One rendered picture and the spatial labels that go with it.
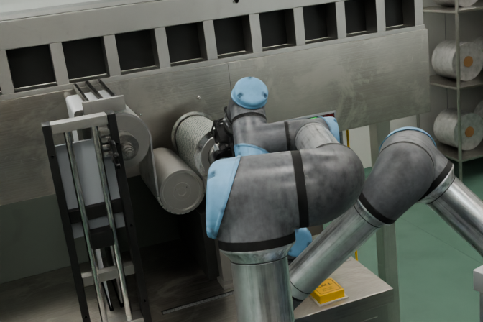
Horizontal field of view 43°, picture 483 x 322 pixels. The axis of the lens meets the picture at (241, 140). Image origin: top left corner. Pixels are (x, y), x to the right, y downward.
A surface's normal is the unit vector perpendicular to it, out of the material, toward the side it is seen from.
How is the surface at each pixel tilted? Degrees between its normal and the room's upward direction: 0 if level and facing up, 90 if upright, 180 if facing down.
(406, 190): 83
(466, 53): 90
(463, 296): 0
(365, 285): 0
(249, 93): 50
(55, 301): 0
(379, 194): 65
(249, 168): 31
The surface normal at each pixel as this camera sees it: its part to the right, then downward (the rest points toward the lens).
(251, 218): -0.11, 0.04
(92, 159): 0.34, 0.22
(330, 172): 0.36, -0.40
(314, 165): 0.05, -0.61
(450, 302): -0.11, -0.96
